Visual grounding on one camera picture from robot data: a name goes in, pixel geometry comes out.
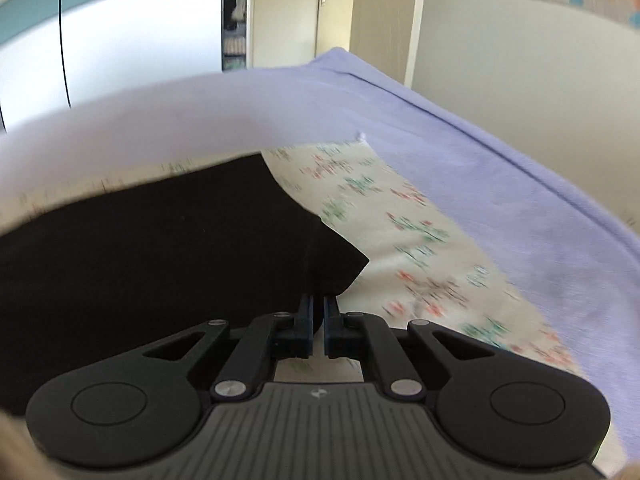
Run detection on white and teal wardrobe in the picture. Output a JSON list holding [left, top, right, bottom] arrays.
[[0, 0, 224, 134]]

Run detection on floral printed cloth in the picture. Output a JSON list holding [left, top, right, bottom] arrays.
[[0, 141, 592, 385]]

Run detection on purple bed sheet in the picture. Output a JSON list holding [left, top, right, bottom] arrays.
[[0, 46, 640, 478]]

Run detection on open shelf with items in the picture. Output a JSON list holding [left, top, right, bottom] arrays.
[[221, 0, 250, 73]]

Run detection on cream door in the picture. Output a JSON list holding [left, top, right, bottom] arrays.
[[316, 0, 357, 59]]

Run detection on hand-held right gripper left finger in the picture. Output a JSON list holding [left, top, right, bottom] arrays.
[[143, 294, 315, 403]]

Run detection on beige wooden door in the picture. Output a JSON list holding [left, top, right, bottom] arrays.
[[349, 0, 425, 89]]

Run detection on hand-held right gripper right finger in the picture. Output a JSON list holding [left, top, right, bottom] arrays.
[[323, 295, 497, 403]]

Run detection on black pants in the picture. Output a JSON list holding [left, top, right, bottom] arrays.
[[0, 152, 371, 417]]

